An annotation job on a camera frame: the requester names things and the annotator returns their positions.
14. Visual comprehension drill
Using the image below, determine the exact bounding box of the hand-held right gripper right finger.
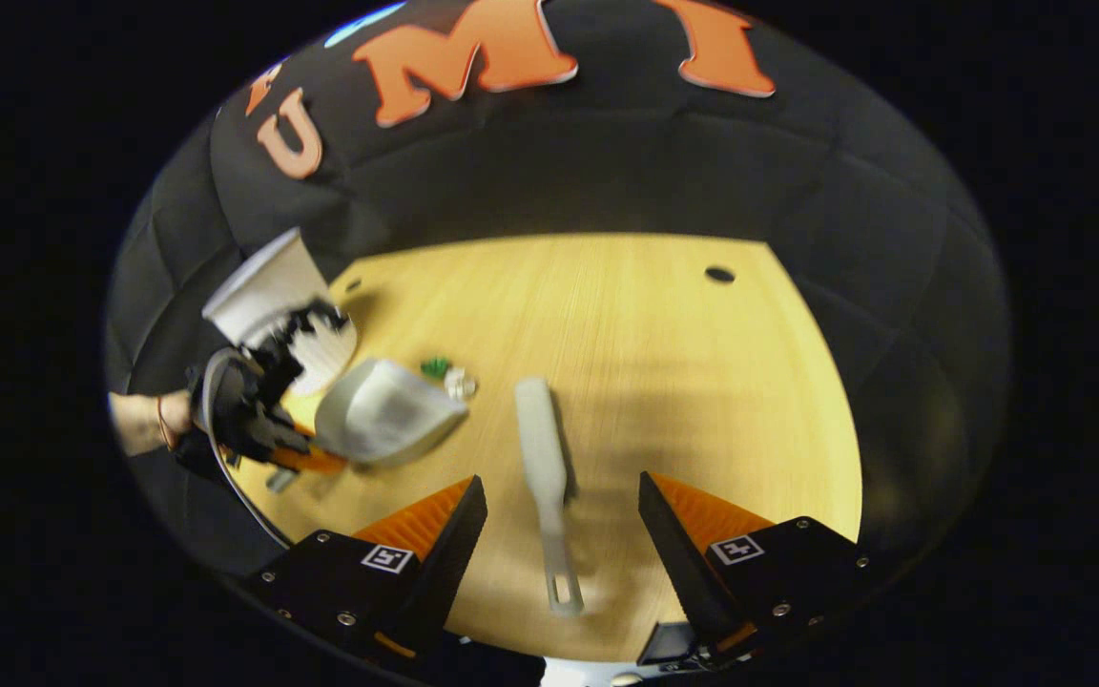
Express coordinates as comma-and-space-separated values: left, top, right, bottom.
637, 470, 870, 652

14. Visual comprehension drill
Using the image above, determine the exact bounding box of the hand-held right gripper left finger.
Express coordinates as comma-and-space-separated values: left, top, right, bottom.
242, 475, 489, 664

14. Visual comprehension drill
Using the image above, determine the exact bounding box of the grey plastic dustpan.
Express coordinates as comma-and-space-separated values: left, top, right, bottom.
266, 358, 469, 492

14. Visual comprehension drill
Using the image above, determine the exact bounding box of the white ribbed garbage bin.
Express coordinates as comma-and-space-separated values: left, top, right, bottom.
201, 227, 360, 397

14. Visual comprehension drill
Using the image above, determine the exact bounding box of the small white broom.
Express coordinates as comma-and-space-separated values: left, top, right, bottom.
514, 377, 586, 616

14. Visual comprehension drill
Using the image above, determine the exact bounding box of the wooden desktop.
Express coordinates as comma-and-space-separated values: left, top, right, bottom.
225, 232, 863, 664

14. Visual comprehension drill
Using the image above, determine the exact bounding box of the black backdrop cloth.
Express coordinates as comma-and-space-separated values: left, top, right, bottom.
103, 0, 1013, 593

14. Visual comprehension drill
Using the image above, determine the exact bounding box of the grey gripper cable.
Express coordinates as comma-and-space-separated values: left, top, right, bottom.
200, 347, 293, 552

